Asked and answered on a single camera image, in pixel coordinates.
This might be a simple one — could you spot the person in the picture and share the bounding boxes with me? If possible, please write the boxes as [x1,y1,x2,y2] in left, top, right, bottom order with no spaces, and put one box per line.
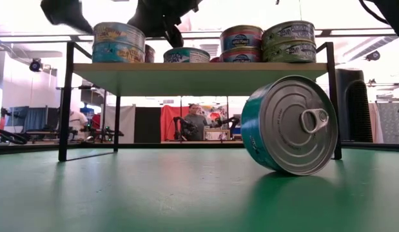
[182,103,209,142]
[68,109,90,141]

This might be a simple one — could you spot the black corrugated column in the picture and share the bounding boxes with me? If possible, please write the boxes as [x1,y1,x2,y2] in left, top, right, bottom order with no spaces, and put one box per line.
[335,68,374,144]

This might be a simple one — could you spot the gold lid blue label can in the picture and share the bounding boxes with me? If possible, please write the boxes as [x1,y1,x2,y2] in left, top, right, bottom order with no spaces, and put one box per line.
[220,24,264,51]

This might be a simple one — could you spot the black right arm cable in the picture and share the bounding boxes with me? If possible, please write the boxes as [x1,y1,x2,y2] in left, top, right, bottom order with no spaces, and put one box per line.
[358,0,390,26]

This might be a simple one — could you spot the grey patterned partition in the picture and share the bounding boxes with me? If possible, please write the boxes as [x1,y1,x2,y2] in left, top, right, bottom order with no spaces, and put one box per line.
[378,101,399,144]

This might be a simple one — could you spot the small wooden frame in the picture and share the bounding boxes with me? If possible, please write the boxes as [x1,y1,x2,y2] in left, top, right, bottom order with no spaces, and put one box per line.
[202,128,231,142]

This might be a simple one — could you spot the gold-rim can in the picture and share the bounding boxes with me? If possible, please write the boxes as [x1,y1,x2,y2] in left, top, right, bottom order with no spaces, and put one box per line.
[262,20,316,46]

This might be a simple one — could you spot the blue curtain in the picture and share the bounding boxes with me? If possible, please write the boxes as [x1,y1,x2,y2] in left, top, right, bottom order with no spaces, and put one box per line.
[5,105,60,133]

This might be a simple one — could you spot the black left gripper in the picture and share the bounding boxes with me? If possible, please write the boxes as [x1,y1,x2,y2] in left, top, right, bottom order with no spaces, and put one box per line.
[128,0,203,48]

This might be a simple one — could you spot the silver lid tin can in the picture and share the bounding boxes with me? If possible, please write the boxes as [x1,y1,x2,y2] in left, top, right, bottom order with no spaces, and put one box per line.
[240,74,338,177]
[92,41,146,64]
[92,21,146,49]

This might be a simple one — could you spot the white lid tin can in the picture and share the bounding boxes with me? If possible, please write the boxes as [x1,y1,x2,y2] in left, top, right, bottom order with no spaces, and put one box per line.
[220,46,264,63]

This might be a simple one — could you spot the red cloth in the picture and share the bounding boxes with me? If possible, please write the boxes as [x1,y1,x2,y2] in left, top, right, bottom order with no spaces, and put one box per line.
[160,104,190,142]

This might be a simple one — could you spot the black curtain panel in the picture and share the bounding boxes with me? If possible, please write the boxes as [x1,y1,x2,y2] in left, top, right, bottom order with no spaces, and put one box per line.
[133,106,162,144]

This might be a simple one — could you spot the white curtain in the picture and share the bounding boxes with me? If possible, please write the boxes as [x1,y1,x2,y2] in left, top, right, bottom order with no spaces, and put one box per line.
[104,103,136,144]

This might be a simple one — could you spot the black cable loop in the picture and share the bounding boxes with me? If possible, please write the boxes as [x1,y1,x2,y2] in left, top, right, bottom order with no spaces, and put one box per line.
[0,127,28,145]

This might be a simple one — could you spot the wooden shelf black metal legs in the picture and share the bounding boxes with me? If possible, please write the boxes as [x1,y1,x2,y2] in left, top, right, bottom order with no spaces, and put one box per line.
[58,41,343,162]

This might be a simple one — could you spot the silver lid blue label can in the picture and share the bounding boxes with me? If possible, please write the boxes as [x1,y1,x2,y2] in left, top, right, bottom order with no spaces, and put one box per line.
[162,47,211,64]

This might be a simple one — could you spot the painted banner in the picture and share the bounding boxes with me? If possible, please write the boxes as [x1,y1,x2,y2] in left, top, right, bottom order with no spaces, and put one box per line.
[199,103,228,130]

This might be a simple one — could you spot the background robot with lights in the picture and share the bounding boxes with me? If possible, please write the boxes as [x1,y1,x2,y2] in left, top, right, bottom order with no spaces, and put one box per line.
[81,121,124,142]

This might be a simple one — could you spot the green table mat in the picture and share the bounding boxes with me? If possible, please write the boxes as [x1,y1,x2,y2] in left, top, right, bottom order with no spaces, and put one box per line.
[0,146,399,232]

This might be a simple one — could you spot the black ceiling mounted camera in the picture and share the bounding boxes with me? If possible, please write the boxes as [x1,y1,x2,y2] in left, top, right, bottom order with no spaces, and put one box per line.
[365,50,382,63]
[28,57,44,73]

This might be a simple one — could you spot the gold lid green label can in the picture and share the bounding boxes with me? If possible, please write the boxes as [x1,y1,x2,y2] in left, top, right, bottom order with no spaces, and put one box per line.
[262,39,317,63]

